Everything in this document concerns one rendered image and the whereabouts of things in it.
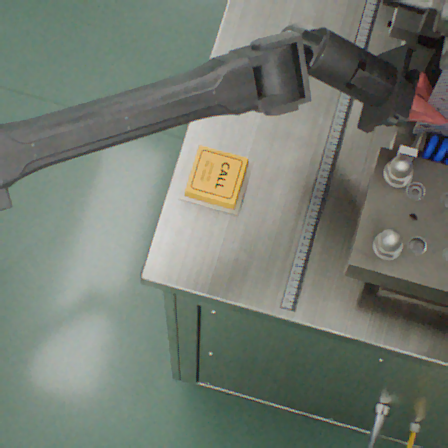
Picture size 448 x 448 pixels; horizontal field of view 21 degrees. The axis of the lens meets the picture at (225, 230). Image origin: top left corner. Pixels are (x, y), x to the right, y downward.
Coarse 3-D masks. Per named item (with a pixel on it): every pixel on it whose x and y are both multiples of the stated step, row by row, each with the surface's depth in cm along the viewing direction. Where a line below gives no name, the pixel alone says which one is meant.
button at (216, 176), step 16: (208, 160) 164; (224, 160) 165; (240, 160) 165; (192, 176) 164; (208, 176) 164; (224, 176) 164; (240, 176) 164; (192, 192) 163; (208, 192) 163; (224, 192) 163
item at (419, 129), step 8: (440, 80) 140; (440, 88) 142; (432, 96) 145; (440, 96) 144; (432, 104) 147; (440, 104) 147; (440, 112) 149; (416, 128) 155; (424, 128) 155; (432, 128) 154; (440, 128) 153; (440, 136) 156
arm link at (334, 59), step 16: (304, 32) 145; (320, 32) 143; (304, 48) 143; (320, 48) 141; (336, 48) 141; (352, 48) 142; (320, 64) 141; (336, 64) 141; (352, 64) 142; (320, 80) 143; (336, 80) 142
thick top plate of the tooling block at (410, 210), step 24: (432, 168) 154; (384, 192) 153; (408, 192) 153; (432, 192) 153; (360, 216) 154; (384, 216) 152; (408, 216) 152; (432, 216) 152; (360, 240) 151; (408, 240) 151; (432, 240) 151; (360, 264) 150; (384, 264) 150; (408, 264) 150; (432, 264) 150; (408, 288) 153; (432, 288) 150
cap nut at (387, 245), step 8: (384, 232) 147; (392, 232) 147; (376, 240) 149; (384, 240) 147; (392, 240) 146; (400, 240) 147; (376, 248) 150; (384, 248) 148; (392, 248) 147; (400, 248) 149; (384, 256) 150; (392, 256) 149
